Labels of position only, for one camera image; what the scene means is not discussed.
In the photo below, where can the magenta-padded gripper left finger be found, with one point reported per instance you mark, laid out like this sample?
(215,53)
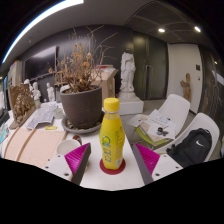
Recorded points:
(58,165)

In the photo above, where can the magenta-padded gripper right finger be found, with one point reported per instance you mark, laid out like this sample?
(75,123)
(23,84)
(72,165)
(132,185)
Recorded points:
(165,165)

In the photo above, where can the yellow drink bottle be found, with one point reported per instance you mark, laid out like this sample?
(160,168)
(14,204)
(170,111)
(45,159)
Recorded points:
(112,140)

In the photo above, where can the beige cup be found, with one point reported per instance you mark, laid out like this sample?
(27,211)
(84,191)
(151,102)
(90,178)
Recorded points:
(66,146)

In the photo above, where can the black backpack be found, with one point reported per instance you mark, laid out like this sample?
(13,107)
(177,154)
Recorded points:
(190,148)

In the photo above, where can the light wooden board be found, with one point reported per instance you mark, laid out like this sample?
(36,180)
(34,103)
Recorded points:
(33,146)

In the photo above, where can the small yellow marker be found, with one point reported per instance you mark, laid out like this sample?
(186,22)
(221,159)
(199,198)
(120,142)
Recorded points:
(51,128)

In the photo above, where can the grey plant saucer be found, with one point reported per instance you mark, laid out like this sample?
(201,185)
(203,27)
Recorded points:
(71,128)

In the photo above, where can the green seat cushion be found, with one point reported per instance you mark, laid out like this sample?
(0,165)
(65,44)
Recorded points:
(141,134)

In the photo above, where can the stack of papers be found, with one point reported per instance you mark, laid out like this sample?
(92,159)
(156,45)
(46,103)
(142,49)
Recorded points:
(155,121)

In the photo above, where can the crumpled printed paper sheet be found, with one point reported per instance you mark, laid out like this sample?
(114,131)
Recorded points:
(41,117)

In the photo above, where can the small grey cup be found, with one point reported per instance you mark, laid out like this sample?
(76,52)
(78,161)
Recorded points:
(58,113)

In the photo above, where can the flat round red coaster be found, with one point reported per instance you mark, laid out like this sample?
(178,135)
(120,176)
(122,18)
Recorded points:
(112,172)

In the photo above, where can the white shell chair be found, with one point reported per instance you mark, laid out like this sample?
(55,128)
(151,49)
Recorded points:
(176,106)
(204,120)

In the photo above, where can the dried plant in dark pot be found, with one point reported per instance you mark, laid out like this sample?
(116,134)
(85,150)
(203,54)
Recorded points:
(81,106)

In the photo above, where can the brown wood carving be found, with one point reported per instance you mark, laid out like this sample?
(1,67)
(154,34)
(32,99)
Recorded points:
(21,105)

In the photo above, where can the small white figurine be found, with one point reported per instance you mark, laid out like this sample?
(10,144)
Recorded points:
(50,91)
(36,93)

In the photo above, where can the wooden figure sculpture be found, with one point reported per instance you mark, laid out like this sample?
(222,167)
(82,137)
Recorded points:
(186,87)

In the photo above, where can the wooden easel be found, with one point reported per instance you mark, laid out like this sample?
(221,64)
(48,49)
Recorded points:
(60,80)

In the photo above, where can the tall white stone statue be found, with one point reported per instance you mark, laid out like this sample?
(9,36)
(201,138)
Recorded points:
(128,71)

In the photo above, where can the white cabinet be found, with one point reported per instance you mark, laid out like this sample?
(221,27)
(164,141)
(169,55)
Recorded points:
(15,73)

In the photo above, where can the round ceiling spotlight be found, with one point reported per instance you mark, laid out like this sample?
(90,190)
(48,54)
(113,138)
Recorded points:
(161,30)
(197,29)

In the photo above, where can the long ceiling light strip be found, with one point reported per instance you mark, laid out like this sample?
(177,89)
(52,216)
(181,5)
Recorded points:
(46,13)

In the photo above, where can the white statue pedestal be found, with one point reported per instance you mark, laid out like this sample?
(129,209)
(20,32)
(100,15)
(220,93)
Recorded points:
(130,104)

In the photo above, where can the black wall screen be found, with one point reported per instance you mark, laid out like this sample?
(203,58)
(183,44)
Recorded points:
(40,63)

